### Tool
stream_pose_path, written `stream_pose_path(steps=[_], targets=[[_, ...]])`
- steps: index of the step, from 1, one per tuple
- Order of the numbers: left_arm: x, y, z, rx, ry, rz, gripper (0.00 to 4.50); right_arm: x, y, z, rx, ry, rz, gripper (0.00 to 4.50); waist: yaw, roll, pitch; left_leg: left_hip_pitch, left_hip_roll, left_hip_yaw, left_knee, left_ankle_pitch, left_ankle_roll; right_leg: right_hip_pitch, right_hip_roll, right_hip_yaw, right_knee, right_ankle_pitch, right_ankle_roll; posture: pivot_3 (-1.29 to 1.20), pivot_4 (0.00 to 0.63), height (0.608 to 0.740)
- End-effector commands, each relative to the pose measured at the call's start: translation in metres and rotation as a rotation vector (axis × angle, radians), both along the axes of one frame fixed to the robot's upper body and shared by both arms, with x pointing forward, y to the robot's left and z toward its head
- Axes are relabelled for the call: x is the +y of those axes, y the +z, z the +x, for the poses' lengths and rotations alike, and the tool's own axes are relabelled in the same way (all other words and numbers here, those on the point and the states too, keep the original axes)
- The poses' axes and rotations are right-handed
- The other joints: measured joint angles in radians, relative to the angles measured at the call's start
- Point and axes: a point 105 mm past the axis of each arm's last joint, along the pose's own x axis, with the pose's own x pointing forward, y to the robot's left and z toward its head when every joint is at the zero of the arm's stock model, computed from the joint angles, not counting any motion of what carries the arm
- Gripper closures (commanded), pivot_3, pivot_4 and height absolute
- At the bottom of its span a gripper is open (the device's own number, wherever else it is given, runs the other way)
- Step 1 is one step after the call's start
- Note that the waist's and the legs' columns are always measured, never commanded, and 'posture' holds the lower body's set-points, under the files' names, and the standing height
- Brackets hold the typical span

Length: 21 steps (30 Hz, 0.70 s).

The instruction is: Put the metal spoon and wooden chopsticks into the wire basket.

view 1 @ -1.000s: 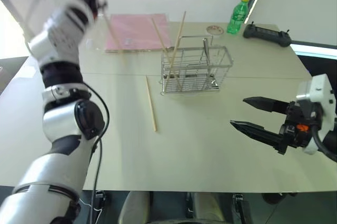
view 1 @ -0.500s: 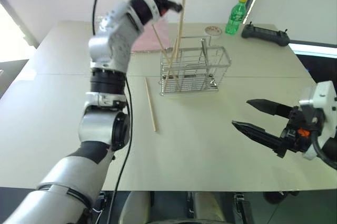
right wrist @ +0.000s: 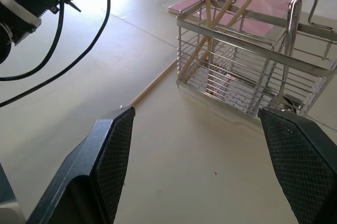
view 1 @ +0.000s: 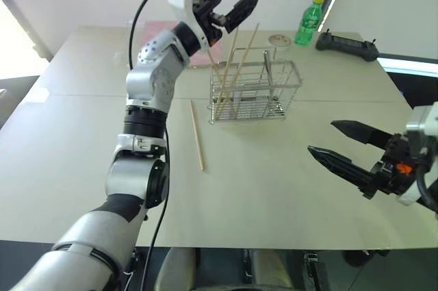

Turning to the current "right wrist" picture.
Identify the metal spoon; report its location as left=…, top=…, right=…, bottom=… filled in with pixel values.
left=268, top=0, right=304, bottom=114

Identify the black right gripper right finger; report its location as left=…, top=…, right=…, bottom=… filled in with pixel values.
left=257, top=107, right=337, bottom=224

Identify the chrome wire basket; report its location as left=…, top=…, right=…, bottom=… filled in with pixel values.
left=175, top=0, right=337, bottom=117

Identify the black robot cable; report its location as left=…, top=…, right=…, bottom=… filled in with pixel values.
left=0, top=0, right=112, bottom=108
left=0, top=0, right=66, bottom=82

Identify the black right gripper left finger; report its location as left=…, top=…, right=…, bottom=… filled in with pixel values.
left=26, top=106, right=136, bottom=224

